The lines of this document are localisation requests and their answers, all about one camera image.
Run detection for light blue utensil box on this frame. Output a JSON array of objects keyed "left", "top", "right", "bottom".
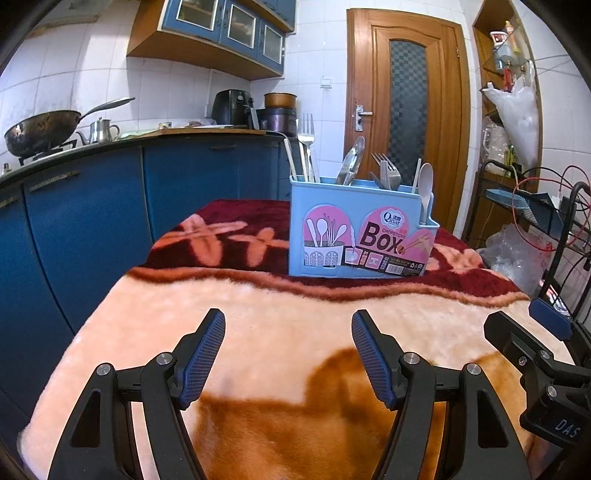
[{"left": 288, "top": 177, "right": 440, "bottom": 279}]

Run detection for black metal rack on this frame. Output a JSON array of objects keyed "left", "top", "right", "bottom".
[{"left": 462, "top": 160, "right": 590, "bottom": 326}]

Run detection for blue wall cabinet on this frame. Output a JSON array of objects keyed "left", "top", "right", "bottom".
[{"left": 127, "top": 0, "right": 297, "bottom": 80}]

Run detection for small steel fork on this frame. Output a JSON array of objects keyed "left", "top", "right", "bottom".
[{"left": 297, "top": 113, "right": 320, "bottom": 183}]

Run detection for brown wooden door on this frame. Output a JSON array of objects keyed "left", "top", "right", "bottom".
[{"left": 345, "top": 8, "right": 471, "bottom": 231}]

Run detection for steel door handle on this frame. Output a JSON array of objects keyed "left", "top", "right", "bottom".
[{"left": 355, "top": 105, "right": 374, "bottom": 132}]

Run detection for black wok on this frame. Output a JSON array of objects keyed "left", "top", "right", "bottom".
[{"left": 4, "top": 97, "right": 134, "bottom": 158}]

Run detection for white plastic bag hanging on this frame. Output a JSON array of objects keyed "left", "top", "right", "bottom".
[{"left": 481, "top": 76, "right": 540, "bottom": 169}]

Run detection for bamboo chopstick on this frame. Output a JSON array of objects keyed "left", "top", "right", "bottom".
[{"left": 283, "top": 135, "right": 297, "bottom": 181}]

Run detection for beige plastic spoon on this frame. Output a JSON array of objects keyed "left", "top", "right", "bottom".
[{"left": 418, "top": 163, "right": 434, "bottom": 224}]

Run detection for white chopstick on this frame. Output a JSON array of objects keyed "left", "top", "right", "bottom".
[{"left": 412, "top": 158, "right": 422, "bottom": 194}]

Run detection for steel kettle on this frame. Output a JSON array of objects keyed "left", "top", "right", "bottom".
[{"left": 76, "top": 117, "right": 120, "bottom": 145}]

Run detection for steel tongs in box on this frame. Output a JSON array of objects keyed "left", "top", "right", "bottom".
[{"left": 335, "top": 136, "right": 366, "bottom": 185}]

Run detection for red and peach fleece blanket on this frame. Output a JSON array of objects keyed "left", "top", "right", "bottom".
[{"left": 18, "top": 198, "right": 576, "bottom": 480}]

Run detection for black air fryer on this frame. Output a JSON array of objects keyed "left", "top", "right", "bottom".
[{"left": 211, "top": 89, "right": 259, "bottom": 130}]

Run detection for blue base cabinets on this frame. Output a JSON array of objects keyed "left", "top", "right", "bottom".
[{"left": 0, "top": 128, "right": 297, "bottom": 416}]

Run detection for clear plastic bag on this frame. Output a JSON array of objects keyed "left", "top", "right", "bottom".
[{"left": 477, "top": 224, "right": 554, "bottom": 298}]

